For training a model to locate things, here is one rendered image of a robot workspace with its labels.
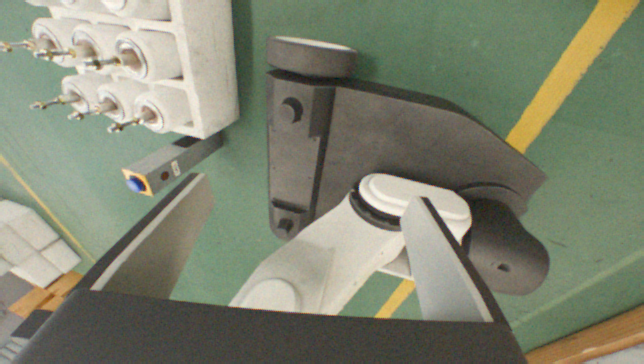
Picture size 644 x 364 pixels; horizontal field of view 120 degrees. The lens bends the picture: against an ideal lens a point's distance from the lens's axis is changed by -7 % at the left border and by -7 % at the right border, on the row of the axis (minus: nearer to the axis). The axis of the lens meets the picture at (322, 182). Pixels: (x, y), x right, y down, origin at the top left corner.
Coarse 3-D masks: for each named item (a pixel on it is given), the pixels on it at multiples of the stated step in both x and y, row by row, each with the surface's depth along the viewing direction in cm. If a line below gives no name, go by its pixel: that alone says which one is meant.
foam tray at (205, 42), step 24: (192, 0) 41; (216, 0) 47; (96, 24) 45; (120, 24) 44; (144, 24) 42; (168, 24) 41; (192, 24) 43; (216, 24) 49; (192, 48) 45; (216, 48) 51; (120, 72) 51; (192, 72) 47; (216, 72) 54; (192, 96) 50; (216, 96) 56; (192, 120) 59; (216, 120) 59
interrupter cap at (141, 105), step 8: (136, 104) 46; (144, 104) 45; (152, 104) 45; (136, 112) 47; (152, 112) 46; (160, 112) 46; (152, 120) 48; (160, 120) 47; (152, 128) 49; (160, 128) 48
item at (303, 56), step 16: (272, 48) 40; (288, 48) 38; (304, 48) 37; (320, 48) 37; (336, 48) 40; (272, 64) 42; (288, 64) 39; (304, 64) 38; (320, 64) 38; (336, 64) 39; (352, 64) 42
